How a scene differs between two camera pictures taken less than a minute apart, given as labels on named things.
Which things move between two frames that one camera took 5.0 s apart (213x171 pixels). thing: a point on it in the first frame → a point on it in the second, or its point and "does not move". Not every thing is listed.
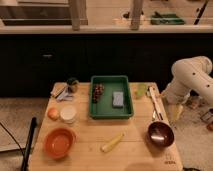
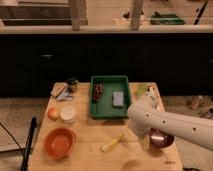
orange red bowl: (59, 142) does not move
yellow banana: (107, 147) does not move
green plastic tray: (103, 108) does not move
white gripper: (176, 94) → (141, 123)
